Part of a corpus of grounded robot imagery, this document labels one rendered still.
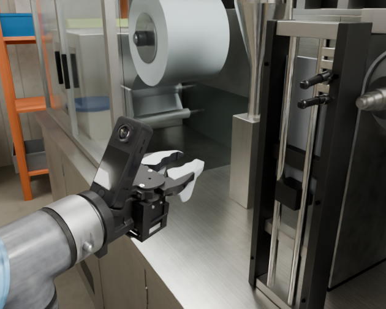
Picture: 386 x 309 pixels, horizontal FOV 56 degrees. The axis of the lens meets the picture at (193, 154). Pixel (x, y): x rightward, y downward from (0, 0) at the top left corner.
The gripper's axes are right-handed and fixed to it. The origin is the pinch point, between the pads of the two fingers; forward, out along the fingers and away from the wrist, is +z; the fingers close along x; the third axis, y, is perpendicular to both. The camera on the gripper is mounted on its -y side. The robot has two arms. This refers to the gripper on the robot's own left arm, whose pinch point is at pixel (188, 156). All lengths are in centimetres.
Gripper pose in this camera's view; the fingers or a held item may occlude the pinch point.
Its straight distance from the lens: 58.6
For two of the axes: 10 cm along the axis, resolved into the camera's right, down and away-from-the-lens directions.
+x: 8.0, 3.4, -5.0
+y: -1.1, 8.9, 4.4
